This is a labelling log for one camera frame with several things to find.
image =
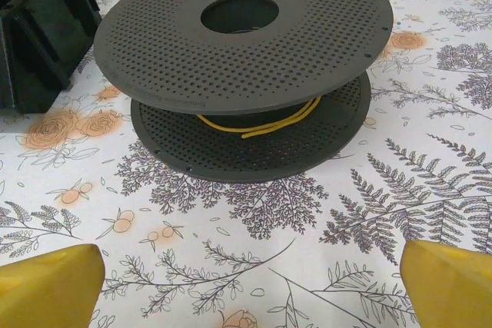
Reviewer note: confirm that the floral tablecloth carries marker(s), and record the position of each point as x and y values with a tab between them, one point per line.
246	228

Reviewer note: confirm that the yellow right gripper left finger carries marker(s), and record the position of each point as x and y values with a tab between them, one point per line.
46	289

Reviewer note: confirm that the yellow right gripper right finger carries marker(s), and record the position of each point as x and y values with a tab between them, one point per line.
453	289

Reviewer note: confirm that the black storage bin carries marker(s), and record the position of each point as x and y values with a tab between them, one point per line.
42	40

